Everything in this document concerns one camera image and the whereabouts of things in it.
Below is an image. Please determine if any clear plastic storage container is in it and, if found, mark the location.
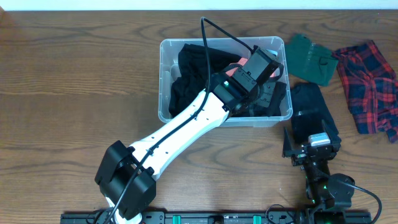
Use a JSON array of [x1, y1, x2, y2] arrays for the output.
[[158, 36, 293, 128]]

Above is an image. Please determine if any dark green folded garment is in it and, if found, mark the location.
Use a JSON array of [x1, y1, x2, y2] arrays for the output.
[[285, 34, 338, 86]]

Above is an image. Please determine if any small black garment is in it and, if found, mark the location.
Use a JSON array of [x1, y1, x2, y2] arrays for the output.
[[238, 82, 287, 117]]

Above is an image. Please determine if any red navy plaid shirt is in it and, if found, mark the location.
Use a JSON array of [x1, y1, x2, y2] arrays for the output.
[[332, 40, 397, 143]]

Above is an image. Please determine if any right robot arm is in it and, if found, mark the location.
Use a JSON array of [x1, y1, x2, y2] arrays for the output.
[[282, 121, 354, 223]]

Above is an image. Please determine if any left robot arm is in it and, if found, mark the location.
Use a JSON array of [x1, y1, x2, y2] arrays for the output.
[[95, 47, 284, 223]]

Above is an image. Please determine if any black folded garment right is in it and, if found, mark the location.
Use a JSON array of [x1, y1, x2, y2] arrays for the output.
[[290, 83, 339, 144]]

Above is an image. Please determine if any large black garment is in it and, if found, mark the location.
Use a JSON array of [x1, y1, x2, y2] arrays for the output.
[[169, 44, 241, 117]]

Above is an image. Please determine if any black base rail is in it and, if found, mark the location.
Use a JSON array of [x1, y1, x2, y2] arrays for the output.
[[60, 210, 372, 224]]

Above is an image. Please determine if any pink garment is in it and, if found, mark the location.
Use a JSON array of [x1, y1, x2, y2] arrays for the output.
[[223, 49, 278, 78]]

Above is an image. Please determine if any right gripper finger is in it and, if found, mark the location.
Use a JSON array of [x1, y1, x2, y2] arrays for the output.
[[282, 127, 294, 157], [322, 120, 341, 145]]

